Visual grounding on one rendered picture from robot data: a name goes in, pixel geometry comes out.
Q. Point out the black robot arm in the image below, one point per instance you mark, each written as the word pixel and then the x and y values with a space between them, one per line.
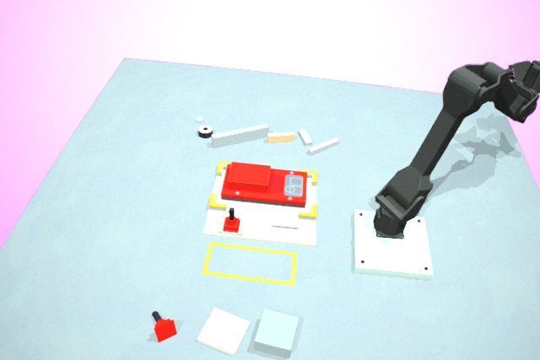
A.
pixel 467 89

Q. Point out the tan rectangular block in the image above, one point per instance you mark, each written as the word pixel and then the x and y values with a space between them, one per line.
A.
pixel 280 137

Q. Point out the small black toy tyre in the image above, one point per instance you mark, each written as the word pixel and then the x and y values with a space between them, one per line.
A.
pixel 205 131

